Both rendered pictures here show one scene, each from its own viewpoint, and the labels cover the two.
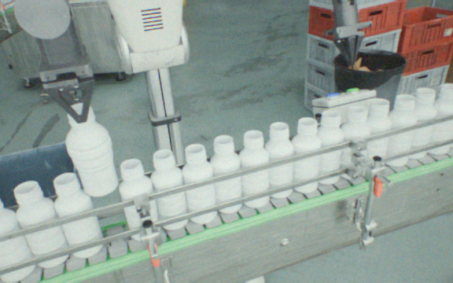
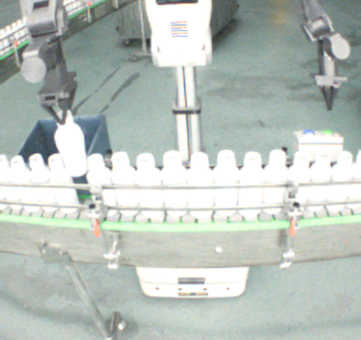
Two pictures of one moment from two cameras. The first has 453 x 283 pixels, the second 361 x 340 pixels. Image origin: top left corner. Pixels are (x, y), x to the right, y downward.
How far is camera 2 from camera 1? 0.35 m
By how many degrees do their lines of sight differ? 20
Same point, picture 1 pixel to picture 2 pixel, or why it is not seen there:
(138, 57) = (164, 56)
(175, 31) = (199, 39)
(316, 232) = (249, 249)
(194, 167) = (141, 173)
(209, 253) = (150, 240)
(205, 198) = (149, 199)
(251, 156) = (193, 175)
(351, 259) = (335, 270)
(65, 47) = (54, 79)
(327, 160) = (269, 193)
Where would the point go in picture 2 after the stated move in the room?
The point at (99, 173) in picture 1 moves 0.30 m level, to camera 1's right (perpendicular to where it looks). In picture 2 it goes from (71, 161) to (195, 185)
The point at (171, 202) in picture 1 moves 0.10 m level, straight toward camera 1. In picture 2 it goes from (121, 194) to (110, 224)
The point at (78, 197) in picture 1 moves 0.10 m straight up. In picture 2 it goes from (60, 173) to (51, 139)
